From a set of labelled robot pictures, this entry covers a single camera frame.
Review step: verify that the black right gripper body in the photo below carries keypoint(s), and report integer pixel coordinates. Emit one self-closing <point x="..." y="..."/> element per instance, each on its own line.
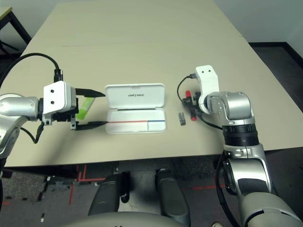
<point x="195" y="100"/>

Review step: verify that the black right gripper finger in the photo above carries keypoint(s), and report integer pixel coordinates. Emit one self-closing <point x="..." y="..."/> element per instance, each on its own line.
<point x="186" y="101"/>

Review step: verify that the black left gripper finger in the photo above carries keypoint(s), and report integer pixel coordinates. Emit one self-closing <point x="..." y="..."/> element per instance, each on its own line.
<point x="91" y="125"/>
<point x="90" y="93"/>

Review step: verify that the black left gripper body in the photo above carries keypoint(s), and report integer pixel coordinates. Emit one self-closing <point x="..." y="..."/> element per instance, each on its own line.
<point x="64" y="117"/>

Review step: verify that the black marker with red cap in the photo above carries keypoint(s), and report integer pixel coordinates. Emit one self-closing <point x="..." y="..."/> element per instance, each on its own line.
<point x="188" y="93"/>

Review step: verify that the green highlighter pen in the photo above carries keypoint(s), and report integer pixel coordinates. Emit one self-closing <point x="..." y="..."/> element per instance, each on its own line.
<point x="85" y="108"/>

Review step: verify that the white plastic pencil case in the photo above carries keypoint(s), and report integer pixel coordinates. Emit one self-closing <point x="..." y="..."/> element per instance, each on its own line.
<point x="135" y="94"/>

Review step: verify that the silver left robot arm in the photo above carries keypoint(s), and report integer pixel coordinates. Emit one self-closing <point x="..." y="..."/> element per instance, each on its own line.
<point x="16" y="106"/>

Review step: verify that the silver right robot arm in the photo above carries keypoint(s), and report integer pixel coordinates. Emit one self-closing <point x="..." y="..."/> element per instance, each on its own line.
<point x="239" y="106"/>

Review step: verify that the grey robot left leg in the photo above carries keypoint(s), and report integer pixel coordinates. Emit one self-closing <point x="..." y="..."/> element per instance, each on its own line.
<point x="106" y="194"/>

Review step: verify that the grey robot leg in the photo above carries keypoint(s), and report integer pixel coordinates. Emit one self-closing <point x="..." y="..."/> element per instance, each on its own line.
<point x="172" y="196"/>
<point x="106" y="194"/>

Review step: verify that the grey robot right leg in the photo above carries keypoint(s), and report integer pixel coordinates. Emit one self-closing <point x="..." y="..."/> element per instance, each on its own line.
<point x="172" y="196"/>

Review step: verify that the grey robot torso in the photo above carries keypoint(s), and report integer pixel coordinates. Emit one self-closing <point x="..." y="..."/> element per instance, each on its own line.
<point x="123" y="221"/>

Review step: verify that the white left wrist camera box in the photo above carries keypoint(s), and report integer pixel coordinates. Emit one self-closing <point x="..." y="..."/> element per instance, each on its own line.
<point x="58" y="97"/>

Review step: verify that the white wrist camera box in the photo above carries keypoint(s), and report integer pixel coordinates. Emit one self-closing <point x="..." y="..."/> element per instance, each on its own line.
<point x="208" y="80"/>
<point x="58" y="97"/>

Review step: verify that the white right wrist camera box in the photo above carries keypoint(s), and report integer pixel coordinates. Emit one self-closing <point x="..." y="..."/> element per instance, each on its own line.
<point x="208" y="80"/>

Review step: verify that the side table with black frame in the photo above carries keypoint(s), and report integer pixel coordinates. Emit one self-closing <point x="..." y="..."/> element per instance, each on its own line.
<point x="16" y="23"/>

